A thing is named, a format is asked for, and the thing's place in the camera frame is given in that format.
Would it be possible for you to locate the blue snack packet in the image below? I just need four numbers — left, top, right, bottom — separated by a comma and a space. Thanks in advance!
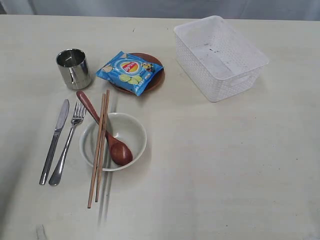
96, 51, 164, 96

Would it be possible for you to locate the brown round plate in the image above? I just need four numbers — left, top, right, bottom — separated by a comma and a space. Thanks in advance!
110, 52, 165, 95

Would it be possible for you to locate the silver table knife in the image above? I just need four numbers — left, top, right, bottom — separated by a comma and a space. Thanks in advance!
39, 99, 70, 186

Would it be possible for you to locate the silver fork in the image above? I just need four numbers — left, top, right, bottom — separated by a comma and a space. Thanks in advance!
49, 100, 86, 186

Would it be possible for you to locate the white ceramic bowl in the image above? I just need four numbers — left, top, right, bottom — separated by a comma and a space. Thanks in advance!
79, 112, 147, 172

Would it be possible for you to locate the brown wooden spoon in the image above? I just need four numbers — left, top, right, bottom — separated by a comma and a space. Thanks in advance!
76, 90, 133, 166

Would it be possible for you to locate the white backdrop curtain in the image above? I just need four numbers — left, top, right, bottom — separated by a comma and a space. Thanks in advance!
0, 0, 320, 21

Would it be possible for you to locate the white perforated plastic basket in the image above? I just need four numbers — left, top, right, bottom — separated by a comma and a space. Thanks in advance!
173, 15, 269, 103

